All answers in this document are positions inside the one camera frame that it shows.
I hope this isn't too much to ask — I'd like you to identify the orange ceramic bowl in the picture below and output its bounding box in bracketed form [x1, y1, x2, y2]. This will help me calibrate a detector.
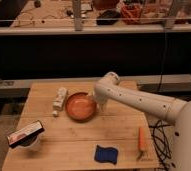
[65, 92, 97, 121]

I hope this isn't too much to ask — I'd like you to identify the white plastic bottle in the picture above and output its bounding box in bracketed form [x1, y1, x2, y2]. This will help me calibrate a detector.
[53, 87, 68, 117]

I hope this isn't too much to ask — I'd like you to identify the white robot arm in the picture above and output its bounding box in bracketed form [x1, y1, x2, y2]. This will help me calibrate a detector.
[93, 72, 191, 171]

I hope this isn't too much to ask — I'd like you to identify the blue cloth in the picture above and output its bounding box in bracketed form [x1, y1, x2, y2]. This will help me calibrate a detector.
[94, 145, 118, 165]

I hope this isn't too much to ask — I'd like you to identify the orange carrot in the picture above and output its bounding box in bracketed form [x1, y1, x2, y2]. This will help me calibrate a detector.
[137, 127, 146, 161]

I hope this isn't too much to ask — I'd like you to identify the white paper cup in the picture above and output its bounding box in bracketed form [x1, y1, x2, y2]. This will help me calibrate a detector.
[27, 135, 41, 152]

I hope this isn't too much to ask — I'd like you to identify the black bag on bench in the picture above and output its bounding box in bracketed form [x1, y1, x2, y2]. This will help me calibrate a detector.
[96, 10, 120, 25]

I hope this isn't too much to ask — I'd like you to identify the orange crate on bench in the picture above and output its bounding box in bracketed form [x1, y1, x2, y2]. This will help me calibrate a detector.
[121, 4, 141, 25]

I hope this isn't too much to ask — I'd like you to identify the black and red box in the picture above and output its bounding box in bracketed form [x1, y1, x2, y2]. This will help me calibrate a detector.
[7, 121, 45, 149]

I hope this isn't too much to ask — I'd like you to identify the grey metal post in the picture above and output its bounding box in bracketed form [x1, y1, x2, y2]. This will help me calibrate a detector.
[72, 0, 82, 31]

